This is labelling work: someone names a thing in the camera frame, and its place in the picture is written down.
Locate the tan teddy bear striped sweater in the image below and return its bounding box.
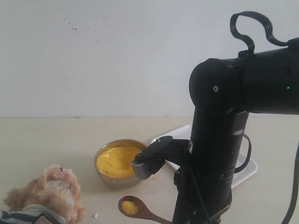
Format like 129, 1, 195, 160
0, 165, 85, 224

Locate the steel bowl of yellow millet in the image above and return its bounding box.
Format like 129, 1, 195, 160
94, 139, 147, 190

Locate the brown wooden spoon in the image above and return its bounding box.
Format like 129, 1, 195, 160
118, 196, 171, 224

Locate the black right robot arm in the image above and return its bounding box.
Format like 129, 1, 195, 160
170, 39, 299, 224

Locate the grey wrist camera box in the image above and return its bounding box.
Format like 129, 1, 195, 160
130, 135, 175, 180

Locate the white plastic tray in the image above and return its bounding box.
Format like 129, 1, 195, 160
150, 124, 258, 188

